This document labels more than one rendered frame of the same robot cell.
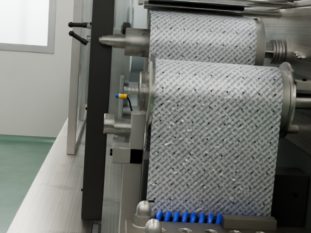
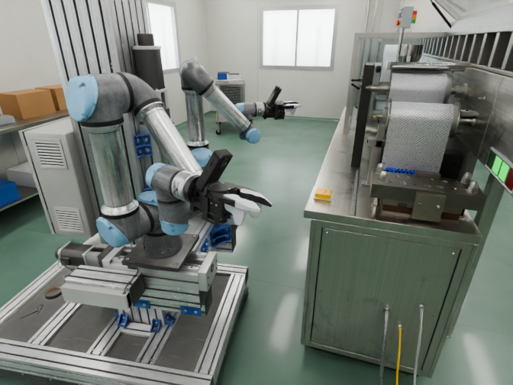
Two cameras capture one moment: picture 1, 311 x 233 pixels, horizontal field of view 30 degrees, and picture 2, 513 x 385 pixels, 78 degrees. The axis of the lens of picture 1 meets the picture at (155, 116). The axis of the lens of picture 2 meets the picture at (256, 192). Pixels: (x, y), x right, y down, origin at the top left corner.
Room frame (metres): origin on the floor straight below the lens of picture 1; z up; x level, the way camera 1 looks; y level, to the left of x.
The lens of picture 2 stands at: (-0.42, 0.01, 1.54)
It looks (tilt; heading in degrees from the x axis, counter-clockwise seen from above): 25 degrees down; 22
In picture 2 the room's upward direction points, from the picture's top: straight up
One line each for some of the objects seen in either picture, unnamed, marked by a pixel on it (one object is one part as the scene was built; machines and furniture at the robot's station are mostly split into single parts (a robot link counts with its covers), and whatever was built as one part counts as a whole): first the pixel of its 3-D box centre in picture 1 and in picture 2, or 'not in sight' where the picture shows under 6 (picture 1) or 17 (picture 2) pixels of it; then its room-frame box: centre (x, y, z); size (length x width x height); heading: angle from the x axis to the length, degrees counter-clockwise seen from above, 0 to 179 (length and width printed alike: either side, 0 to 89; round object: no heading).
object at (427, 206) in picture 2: not in sight; (427, 207); (0.84, -0.19, 0.96); 0.10 x 0.03 x 0.11; 94
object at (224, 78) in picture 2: not in sight; (230, 102); (5.07, 2.80, 0.51); 0.91 x 0.58 x 1.02; 28
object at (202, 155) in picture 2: not in sight; (201, 163); (0.89, 0.85, 0.98); 0.13 x 0.12 x 0.14; 38
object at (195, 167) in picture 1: (212, 173); (412, 153); (1.05, -0.11, 1.11); 0.23 x 0.01 x 0.18; 94
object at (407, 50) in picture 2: not in sight; (409, 50); (1.82, -0.04, 1.50); 0.14 x 0.14 x 0.06
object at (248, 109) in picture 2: not in sight; (245, 110); (1.15, 0.72, 1.21); 0.11 x 0.08 x 0.09; 128
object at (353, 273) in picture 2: not in sight; (371, 196); (2.04, 0.03, 0.43); 2.52 x 0.64 x 0.86; 4
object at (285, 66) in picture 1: (282, 100); (453, 120); (1.12, -0.24, 1.25); 0.15 x 0.01 x 0.15; 4
